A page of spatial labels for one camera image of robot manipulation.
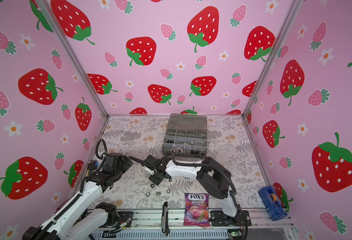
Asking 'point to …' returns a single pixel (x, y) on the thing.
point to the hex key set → (92, 166)
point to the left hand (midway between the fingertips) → (126, 163)
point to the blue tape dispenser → (270, 200)
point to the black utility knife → (164, 220)
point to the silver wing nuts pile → (181, 150)
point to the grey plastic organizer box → (185, 137)
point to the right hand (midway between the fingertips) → (154, 176)
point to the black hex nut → (151, 185)
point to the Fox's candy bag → (197, 209)
